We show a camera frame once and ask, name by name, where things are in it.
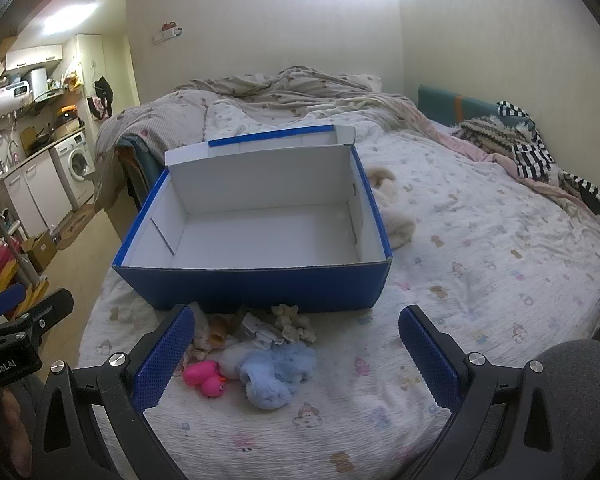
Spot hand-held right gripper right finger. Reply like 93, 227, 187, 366
399, 304, 581, 480

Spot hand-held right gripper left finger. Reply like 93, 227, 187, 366
30, 304, 196, 480

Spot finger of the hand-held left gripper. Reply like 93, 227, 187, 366
7, 287, 76, 335
0, 282, 28, 320

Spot pink rubber duck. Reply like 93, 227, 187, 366
182, 360, 228, 400

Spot white soft cloth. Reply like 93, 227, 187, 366
219, 344, 253, 378

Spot clear plastic bag packet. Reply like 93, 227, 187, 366
235, 310, 286, 348

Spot light blue plush toy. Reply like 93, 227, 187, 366
237, 344, 318, 411

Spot cream flower plush toy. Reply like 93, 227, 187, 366
272, 304, 317, 345

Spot blue cardboard box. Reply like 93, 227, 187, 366
111, 125, 393, 312

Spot person's left hand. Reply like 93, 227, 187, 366
0, 386, 33, 480

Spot yellow wooden stand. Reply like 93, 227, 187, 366
10, 277, 51, 318

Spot patterned small cloth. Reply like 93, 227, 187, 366
181, 302, 212, 377

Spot red bag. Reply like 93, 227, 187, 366
0, 240, 21, 286

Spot beige small sock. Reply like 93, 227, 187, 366
207, 316, 229, 351

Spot brown doormat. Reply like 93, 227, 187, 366
55, 207, 101, 251

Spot white base cabinet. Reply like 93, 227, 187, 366
2, 152, 73, 238

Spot white washing machine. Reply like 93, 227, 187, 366
50, 130, 97, 208

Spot white water heater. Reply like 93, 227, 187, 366
0, 82, 33, 123

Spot pink blanket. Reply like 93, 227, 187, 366
380, 95, 600, 221

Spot dark hanging clothes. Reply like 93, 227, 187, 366
92, 77, 116, 118

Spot white cylindrical appliance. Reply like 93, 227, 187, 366
30, 67, 48, 101

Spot black white striped garment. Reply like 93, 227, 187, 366
495, 101, 600, 216

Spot white upper cabinet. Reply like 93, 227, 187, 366
5, 44, 63, 71

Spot teal headboard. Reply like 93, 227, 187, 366
417, 85, 536, 131

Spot beige printed duvet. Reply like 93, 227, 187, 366
95, 66, 421, 211

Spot wall mounted holder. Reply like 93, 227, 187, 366
152, 21, 185, 43

